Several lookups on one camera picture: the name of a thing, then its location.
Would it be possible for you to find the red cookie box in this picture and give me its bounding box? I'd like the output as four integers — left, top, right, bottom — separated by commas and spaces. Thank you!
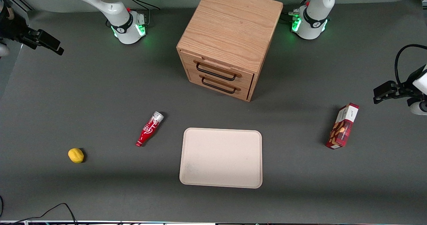
325, 103, 360, 150

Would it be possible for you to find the black cable on floor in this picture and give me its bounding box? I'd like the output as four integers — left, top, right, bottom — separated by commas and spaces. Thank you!
0, 203, 78, 225

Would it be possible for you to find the aluminium frame rail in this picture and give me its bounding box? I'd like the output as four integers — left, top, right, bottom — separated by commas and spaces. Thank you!
0, 0, 34, 12

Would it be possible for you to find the beige plastic tray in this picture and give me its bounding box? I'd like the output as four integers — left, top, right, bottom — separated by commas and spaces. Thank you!
179, 128, 263, 189

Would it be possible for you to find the yellow lemon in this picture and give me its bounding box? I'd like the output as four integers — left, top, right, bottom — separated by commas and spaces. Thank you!
68, 148, 84, 164

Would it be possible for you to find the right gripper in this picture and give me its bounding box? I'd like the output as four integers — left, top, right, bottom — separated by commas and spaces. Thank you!
0, 0, 64, 56

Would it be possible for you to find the wooden drawer cabinet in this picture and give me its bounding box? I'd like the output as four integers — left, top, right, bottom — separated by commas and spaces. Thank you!
176, 0, 284, 102

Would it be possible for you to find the wooden drawer with black handle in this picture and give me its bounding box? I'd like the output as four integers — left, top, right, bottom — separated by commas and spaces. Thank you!
187, 68, 253, 101
180, 50, 256, 86

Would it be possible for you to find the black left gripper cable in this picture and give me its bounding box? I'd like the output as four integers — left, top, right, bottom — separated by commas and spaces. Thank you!
395, 44, 427, 85

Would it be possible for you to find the red sauce bottle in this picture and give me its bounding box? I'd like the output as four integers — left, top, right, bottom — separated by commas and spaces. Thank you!
135, 111, 164, 147

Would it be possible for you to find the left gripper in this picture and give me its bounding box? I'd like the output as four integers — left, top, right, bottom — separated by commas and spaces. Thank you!
373, 64, 427, 105

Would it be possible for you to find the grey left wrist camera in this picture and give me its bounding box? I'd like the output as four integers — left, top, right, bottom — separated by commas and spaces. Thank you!
410, 98, 427, 116

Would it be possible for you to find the black left arm base cable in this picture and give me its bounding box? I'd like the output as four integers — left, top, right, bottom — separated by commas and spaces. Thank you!
283, 0, 312, 23

